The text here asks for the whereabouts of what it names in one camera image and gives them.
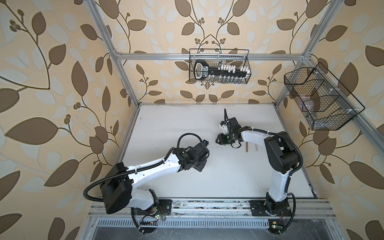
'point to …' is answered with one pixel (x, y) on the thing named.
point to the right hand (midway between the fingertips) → (219, 141)
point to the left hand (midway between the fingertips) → (200, 159)
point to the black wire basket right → (325, 108)
